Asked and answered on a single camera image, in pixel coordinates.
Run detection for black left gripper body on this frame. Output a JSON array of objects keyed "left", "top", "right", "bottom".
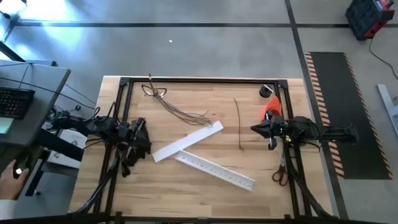
[{"left": 124, "top": 117, "right": 147, "bottom": 156}]

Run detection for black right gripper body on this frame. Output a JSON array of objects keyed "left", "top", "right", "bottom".
[{"left": 263, "top": 114, "right": 285, "bottom": 151}]

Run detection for black zip tie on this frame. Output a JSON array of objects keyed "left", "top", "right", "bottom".
[{"left": 233, "top": 98, "right": 244, "bottom": 151}]

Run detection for white duct cover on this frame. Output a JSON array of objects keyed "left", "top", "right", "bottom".
[{"left": 151, "top": 120, "right": 224, "bottom": 164}]

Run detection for multicoloured cable bundle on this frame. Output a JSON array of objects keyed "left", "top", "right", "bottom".
[{"left": 146, "top": 73, "right": 216, "bottom": 127}]

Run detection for white slotted cable duct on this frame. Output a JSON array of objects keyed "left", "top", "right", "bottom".
[{"left": 175, "top": 149, "right": 256, "bottom": 192}]

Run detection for black work glove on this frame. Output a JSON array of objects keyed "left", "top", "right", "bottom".
[{"left": 119, "top": 149, "right": 141, "bottom": 178}]

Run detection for black tape roll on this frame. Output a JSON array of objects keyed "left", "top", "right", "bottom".
[{"left": 259, "top": 84, "right": 274, "bottom": 99}]

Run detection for clear safety glasses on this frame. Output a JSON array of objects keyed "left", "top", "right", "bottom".
[{"left": 141, "top": 84, "right": 168, "bottom": 99}]

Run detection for white cardboard box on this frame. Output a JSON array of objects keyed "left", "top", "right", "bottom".
[
  {"left": 46, "top": 149, "right": 84, "bottom": 170},
  {"left": 58, "top": 128, "right": 88, "bottom": 150}
]

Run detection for black striped-edge floor mat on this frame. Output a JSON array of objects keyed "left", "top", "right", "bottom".
[{"left": 304, "top": 51, "right": 393, "bottom": 180}]

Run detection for grey desk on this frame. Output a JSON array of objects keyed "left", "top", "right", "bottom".
[{"left": 0, "top": 58, "right": 72, "bottom": 220}]

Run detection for black computer mouse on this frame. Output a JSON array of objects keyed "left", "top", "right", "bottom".
[{"left": 12, "top": 152, "right": 31, "bottom": 179}]

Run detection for grey metal beam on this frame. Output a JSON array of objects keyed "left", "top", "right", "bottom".
[{"left": 376, "top": 83, "right": 398, "bottom": 138}]

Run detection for black keyboard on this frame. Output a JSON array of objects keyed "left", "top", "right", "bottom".
[{"left": 0, "top": 86, "right": 36, "bottom": 120}]

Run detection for green note pad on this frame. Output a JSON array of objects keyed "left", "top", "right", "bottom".
[{"left": 0, "top": 116, "right": 15, "bottom": 135}]

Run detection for person's hand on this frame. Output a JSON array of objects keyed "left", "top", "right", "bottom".
[{"left": 0, "top": 159, "right": 30, "bottom": 200}]

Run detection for black and red toolbox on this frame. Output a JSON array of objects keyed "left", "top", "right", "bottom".
[{"left": 345, "top": 0, "right": 396, "bottom": 41}]

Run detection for light stand lamp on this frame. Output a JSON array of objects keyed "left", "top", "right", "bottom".
[{"left": 0, "top": 0, "right": 29, "bottom": 19}]

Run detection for red-handled scissors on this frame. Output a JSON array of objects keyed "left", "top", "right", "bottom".
[{"left": 271, "top": 149, "right": 289, "bottom": 187}]

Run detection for black aluminium table frame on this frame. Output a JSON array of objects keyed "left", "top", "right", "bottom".
[{"left": 67, "top": 76, "right": 335, "bottom": 224}]

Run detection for black floor cable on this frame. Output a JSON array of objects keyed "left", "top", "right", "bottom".
[{"left": 368, "top": 36, "right": 398, "bottom": 80}]

